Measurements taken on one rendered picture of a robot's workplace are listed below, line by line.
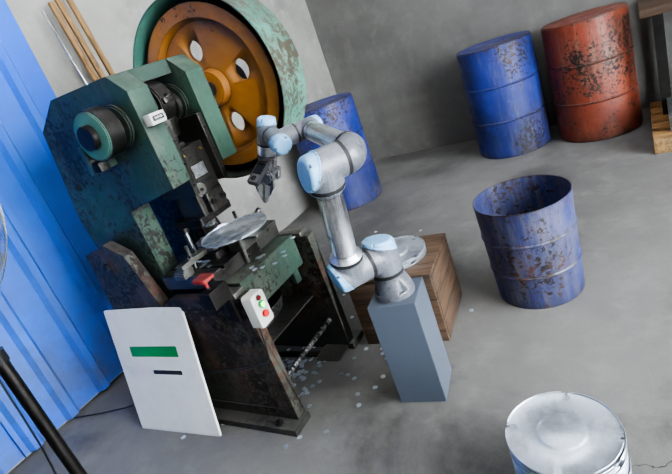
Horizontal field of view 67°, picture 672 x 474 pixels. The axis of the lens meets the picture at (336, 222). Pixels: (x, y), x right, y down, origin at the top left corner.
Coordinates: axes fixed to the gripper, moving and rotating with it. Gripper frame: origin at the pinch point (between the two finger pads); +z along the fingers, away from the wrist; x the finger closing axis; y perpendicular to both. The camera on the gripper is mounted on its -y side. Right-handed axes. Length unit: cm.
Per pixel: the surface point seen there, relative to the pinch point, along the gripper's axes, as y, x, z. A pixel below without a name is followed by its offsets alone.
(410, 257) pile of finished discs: 28, -58, 26
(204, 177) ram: -8.8, 22.7, -8.5
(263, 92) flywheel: 26.3, 16.3, -35.6
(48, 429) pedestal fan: -96, 23, 46
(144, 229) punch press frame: -26, 42, 13
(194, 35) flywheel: 27, 51, -54
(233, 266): -20.5, 2.2, 21.2
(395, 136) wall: 323, 43, 92
